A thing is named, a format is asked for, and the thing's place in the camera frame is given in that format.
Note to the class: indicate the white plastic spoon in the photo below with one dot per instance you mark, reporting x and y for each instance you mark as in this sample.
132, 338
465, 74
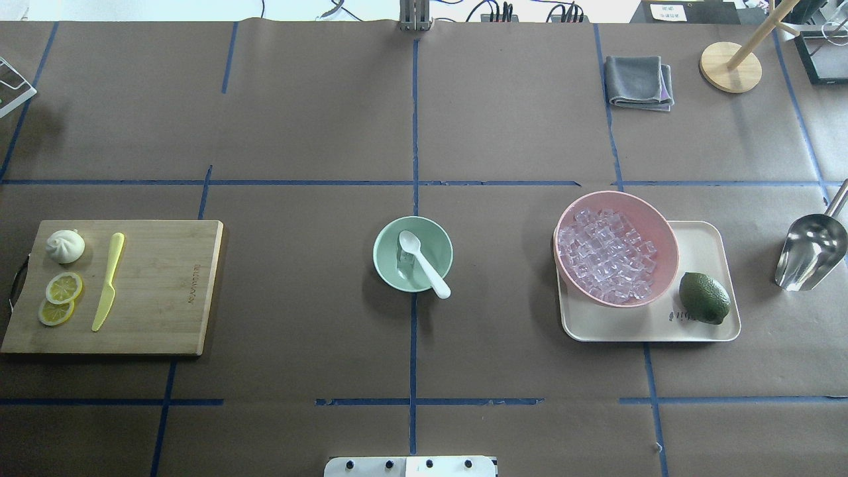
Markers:
411, 248

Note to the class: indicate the black flat box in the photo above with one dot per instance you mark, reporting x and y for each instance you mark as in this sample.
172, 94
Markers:
691, 12

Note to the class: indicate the white cup rack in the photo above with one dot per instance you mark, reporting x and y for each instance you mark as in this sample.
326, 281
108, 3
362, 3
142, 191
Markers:
15, 89

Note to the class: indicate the white bun toy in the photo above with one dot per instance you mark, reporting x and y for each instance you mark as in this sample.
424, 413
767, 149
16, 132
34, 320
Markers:
64, 246

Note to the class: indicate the folded grey cloth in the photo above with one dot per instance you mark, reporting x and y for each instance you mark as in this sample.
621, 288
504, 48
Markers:
642, 82

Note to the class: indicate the wooden mug tree stand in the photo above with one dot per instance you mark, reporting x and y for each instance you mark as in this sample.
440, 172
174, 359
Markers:
734, 68

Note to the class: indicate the green lime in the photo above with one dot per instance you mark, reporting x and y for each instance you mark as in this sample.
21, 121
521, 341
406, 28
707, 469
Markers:
704, 298

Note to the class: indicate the pink bowl of ice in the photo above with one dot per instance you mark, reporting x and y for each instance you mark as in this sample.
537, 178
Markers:
615, 249

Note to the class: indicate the yellow plastic knife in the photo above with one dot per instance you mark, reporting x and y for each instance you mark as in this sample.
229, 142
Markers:
108, 294

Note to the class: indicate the steel ice scoop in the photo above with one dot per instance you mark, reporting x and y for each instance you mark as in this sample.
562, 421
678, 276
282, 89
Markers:
814, 245

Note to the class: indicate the lemon slice upper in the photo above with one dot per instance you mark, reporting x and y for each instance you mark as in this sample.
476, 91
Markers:
64, 288

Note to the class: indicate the green ceramic bowl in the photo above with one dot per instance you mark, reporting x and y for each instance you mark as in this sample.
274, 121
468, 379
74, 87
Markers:
400, 270

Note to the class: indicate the white pedestal base plate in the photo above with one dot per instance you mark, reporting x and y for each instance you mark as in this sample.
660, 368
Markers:
461, 465

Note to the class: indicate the aluminium frame post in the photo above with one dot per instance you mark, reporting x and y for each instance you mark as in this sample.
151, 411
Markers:
414, 15

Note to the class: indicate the black power strip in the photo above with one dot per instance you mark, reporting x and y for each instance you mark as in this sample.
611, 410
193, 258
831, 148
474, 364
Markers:
528, 12

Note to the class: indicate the wooden cutting board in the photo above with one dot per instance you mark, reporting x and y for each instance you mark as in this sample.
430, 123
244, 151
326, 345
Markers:
164, 282

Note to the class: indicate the lemon slice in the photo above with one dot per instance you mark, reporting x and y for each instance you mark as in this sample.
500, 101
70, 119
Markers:
51, 314
64, 288

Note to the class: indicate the lemon slice lower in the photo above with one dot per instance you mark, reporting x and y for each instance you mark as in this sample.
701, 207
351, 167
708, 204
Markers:
51, 314

